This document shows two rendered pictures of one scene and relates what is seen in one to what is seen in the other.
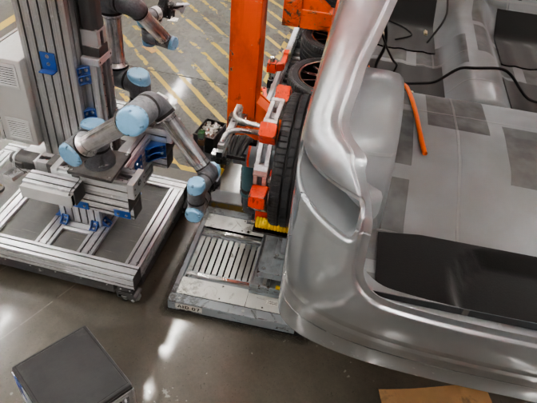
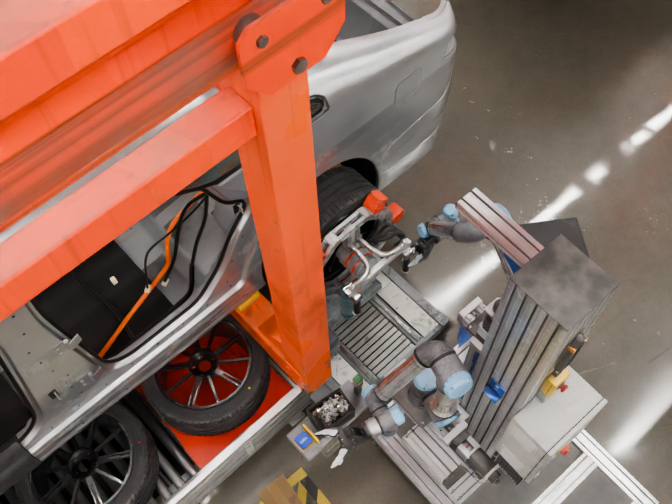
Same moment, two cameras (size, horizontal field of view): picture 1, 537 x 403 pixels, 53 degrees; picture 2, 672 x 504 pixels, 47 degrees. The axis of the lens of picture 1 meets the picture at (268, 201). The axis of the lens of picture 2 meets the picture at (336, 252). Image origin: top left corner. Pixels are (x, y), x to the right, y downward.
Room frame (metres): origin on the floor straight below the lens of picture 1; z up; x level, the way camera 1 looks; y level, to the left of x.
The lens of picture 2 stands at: (3.60, 1.22, 4.24)
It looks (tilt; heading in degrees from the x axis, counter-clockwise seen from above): 61 degrees down; 222
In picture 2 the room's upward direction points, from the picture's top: 3 degrees counter-clockwise
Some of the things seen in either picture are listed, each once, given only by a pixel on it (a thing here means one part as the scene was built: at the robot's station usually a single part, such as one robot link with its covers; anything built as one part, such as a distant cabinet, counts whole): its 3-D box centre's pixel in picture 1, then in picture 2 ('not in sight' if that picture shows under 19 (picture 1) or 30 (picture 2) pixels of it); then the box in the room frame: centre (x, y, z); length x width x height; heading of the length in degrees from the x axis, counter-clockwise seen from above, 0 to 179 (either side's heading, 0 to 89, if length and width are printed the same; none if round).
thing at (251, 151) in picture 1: (255, 153); (359, 261); (2.18, 0.09, 0.85); 0.21 x 0.14 x 0.14; 83
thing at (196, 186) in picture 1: (197, 189); (447, 216); (1.75, 0.30, 0.95); 0.11 x 0.08 x 0.11; 163
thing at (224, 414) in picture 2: not in sight; (206, 369); (3.00, -0.28, 0.39); 0.66 x 0.66 x 0.24
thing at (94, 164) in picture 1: (98, 153); not in sight; (2.03, 0.82, 0.87); 0.15 x 0.15 x 0.10
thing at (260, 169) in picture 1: (269, 157); (349, 251); (2.17, 0.02, 0.85); 0.54 x 0.07 x 0.54; 173
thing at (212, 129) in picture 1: (209, 135); (331, 412); (2.79, 0.41, 0.51); 0.20 x 0.14 x 0.13; 164
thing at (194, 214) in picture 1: (196, 209); not in sight; (1.73, 0.31, 0.85); 0.11 x 0.08 x 0.09; 173
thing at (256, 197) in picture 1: (257, 197); (392, 214); (1.86, 0.05, 0.85); 0.09 x 0.08 x 0.07; 173
